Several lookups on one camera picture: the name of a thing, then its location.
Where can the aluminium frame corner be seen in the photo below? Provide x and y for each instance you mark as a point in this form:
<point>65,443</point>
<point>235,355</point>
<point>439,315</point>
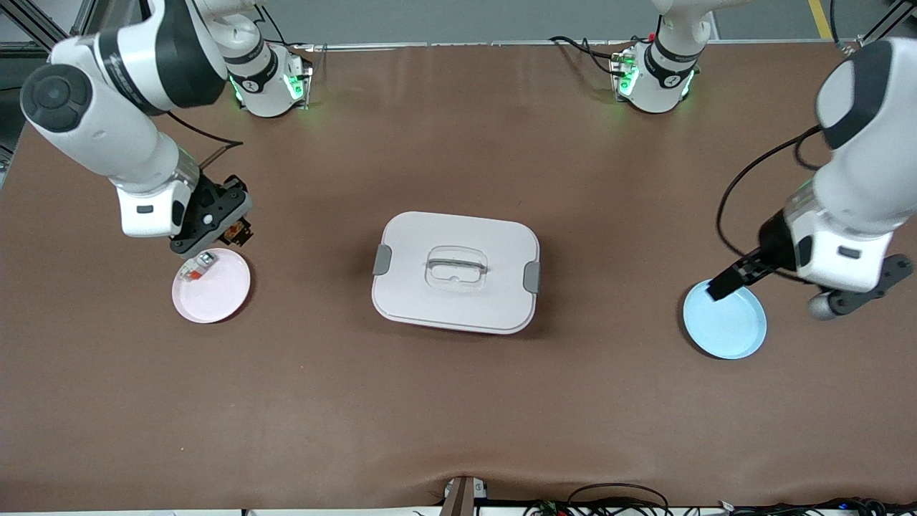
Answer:
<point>877,21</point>

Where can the silver table edge rail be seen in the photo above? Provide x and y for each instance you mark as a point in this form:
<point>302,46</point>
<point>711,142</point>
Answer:
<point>466,44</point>

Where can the aluminium frame with black struts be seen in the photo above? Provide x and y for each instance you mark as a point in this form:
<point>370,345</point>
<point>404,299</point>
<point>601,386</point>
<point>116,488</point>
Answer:
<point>32,25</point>

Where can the light blue round plate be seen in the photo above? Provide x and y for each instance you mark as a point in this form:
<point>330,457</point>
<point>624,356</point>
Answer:
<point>731,330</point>

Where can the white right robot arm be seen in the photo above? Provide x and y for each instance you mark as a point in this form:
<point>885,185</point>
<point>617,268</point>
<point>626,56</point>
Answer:
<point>107,136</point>

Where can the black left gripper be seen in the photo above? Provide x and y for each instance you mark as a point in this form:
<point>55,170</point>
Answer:
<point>771,247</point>

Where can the pink round plate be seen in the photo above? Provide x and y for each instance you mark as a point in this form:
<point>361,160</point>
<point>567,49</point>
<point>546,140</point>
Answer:
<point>215,297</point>

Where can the brown table cover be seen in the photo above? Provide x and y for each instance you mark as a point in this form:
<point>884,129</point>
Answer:
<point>458,401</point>

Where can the white lidded box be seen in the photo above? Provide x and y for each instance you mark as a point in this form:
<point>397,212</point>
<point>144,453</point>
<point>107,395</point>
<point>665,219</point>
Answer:
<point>455,287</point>

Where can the brown post with metal bracket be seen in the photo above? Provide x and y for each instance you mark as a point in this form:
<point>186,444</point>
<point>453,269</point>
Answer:
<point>462,498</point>

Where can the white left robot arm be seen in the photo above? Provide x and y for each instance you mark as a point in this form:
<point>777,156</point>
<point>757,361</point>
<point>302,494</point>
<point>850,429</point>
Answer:
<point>860,179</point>

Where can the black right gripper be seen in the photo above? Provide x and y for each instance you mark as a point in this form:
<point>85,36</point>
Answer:
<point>236,231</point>

